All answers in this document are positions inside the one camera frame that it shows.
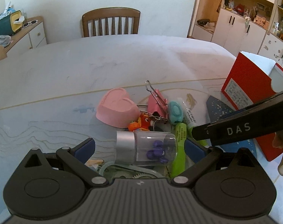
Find green tissue box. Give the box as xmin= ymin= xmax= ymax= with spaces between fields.
xmin=0 ymin=10 xmax=23 ymax=36

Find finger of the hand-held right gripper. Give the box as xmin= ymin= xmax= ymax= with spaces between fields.
xmin=191 ymin=89 xmax=283 ymax=147

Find dark blue spotted ruler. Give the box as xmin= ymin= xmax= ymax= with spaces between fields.
xmin=206 ymin=95 xmax=258 ymax=160

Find clutter on cabinet counter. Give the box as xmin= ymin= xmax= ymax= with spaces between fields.
xmin=223 ymin=0 xmax=274 ymax=29

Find pink heart-shaped box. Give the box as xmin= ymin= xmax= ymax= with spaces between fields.
xmin=96 ymin=88 xmax=141 ymax=128

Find grey plastic bag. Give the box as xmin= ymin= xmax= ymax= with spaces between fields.
xmin=0 ymin=35 xmax=12 ymax=47

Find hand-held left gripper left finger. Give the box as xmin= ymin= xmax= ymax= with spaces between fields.
xmin=22 ymin=138 xmax=108 ymax=187

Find white sunglasses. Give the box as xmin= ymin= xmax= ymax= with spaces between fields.
xmin=22 ymin=20 xmax=38 ymax=28

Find wooden chair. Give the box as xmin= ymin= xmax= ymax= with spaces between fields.
xmin=82 ymin=7 xmax=141 ymax=38

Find orange plush keychain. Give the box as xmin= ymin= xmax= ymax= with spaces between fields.
xmin=128 ymin=113 xmax=170 ymax=132

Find teal oval correction tape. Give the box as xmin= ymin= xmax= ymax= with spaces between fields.
xmin=168 ymin=101 xmax=184 ymax=125

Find white wooden sideboard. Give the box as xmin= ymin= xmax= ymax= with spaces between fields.
xmin=0 ymin=16 xmax=48 ymax=64

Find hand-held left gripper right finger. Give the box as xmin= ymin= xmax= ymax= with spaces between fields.
xmin=170 ymin=137 xmax=262 ymax=187

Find white pen with green cap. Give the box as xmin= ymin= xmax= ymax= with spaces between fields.
xmin=182 ymin=100 xmax=208 ymax=148

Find small beige scrap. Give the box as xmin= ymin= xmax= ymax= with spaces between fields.
xmin=185 ymin=93 xmax=197 ymax=107

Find clear bottle with silver cap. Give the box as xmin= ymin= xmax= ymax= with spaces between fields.
xmin=115 ymin=130 xmax=179 ymax=167

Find red and white cardboard box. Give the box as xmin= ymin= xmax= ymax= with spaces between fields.
xmin=221 ymin=51 xmax=283 ymax=162

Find green highlighter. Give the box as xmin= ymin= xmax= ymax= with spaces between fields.
xmin=171 ymin=122 xmax=188 ymax=178

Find clear tape dispenser with gears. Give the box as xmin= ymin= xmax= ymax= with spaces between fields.
xmin=87 ymin=159 xmax=170 ymax=181

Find tall white cabinet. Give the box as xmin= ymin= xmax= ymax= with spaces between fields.
xmin=188 ymin=0 xmax=283 ymax=75

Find pink binder clip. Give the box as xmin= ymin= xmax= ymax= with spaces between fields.
xmin=145 ymin=80 xmax=168 ymax=122

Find purple pins cluster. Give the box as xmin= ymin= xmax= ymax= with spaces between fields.
xmin=146 ymin=140 xmax=170 ymax=164

